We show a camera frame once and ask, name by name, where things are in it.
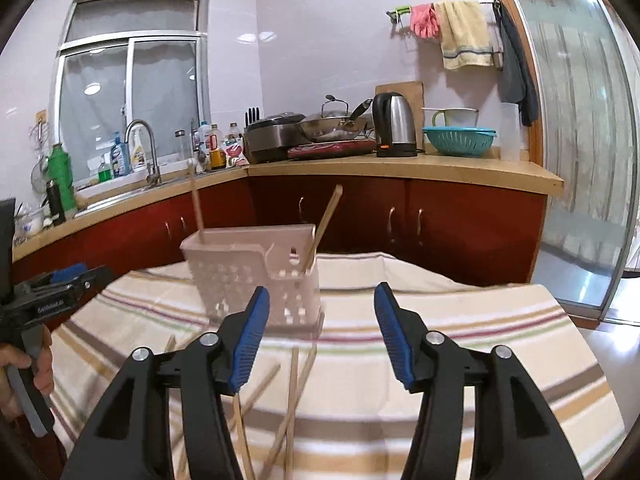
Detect frosted glass door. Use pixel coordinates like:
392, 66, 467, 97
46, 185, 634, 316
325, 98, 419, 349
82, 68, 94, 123
492, 0, 640, 331

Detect steel sink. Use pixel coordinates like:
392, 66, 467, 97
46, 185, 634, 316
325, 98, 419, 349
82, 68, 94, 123
75, 180, 166, 211

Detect blue detergent bottle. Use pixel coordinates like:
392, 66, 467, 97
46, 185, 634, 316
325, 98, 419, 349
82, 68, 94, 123
110, 131, 130, 178

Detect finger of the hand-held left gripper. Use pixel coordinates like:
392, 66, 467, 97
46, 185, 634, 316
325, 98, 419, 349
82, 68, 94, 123
30, 263, 90, 291
15, 266, 120, 323

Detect striped tablecloth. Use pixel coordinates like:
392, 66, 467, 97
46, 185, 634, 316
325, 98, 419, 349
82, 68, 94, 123
47, 251, 628, 480

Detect teal plastic colander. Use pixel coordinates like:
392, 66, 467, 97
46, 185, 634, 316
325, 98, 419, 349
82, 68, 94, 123
422, 126, 498, 157

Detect wooden cutting board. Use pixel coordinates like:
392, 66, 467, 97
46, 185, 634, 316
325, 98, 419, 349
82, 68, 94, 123
375, 80, 426, 111

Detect hanging metal strainer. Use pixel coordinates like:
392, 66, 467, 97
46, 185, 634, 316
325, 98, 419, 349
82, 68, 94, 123
30, 152, 51, 196

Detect white perforated utensil holder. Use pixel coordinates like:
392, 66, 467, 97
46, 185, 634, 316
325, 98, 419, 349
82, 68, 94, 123
180, 225, 326, 336

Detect yellow towel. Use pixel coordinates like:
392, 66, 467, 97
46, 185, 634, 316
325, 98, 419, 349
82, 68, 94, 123
433, 0, 496, 72

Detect green plastic bottle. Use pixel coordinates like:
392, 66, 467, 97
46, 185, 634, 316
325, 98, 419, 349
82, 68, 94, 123
47, 142, 78, 216

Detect wall towel rack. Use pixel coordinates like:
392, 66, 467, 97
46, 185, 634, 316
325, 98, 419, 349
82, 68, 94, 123
386, 0, 503, 68

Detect steel faucet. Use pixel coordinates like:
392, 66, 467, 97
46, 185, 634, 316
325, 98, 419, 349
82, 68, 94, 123
124, 119, 163, 188

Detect small white bowl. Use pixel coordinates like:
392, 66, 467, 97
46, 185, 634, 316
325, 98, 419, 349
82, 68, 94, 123
15, 207, 48, 238

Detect cooking oil bottle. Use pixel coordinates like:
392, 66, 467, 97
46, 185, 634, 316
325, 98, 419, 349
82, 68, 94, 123
209, 124, 227, 171

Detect red kitchen cabinet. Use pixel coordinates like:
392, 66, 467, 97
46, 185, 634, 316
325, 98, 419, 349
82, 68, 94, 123
12, 175, 548, 321

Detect grey cloth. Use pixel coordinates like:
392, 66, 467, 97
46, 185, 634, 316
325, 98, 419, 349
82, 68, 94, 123
492, 0, 541, 128

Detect red and white packet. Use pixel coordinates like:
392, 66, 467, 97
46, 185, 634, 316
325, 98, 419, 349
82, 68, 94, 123
224, 139, 251, 168

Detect person's left hand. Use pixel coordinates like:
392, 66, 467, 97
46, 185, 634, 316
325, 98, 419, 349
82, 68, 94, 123
0, 327, 55, 418

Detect white spray bottle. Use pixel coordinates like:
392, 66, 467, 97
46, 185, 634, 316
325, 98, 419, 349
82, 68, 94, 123
129, 125, 150, 173

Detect steel wok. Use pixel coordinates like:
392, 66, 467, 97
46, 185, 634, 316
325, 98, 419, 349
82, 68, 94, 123
298, 99, 373, 143

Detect red induction cooker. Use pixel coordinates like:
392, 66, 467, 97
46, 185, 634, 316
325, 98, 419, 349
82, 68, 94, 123
286, 139, 378, 161

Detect steel electric kettle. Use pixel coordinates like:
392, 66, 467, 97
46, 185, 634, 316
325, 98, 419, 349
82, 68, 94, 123
371, 91, 420, 158

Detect translucent plastic container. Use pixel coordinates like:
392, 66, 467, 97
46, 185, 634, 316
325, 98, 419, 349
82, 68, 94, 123
499, 101, 523, 163

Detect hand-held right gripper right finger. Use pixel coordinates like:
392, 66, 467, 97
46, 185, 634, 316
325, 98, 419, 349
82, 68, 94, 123
374, 281, 586, 480

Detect pink rubber gloves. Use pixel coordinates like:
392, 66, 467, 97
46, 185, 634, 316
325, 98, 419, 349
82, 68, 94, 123
410, 3, 442, 39

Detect steel rice cooker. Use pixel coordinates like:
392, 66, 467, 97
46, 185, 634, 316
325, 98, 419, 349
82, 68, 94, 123
243, 111, 307, 163

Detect black bottle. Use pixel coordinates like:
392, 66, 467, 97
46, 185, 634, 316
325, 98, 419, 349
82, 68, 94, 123
45, 179, 67, 227

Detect white bowl with green handle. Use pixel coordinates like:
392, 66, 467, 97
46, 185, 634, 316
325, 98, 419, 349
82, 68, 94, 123
421, 106, 480, 129

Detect sliding window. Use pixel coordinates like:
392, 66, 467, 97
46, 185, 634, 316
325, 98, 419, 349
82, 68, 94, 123
54, 0, 211, 183

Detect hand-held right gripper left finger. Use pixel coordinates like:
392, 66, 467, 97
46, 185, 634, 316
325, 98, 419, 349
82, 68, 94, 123
60, 285, 271, 480

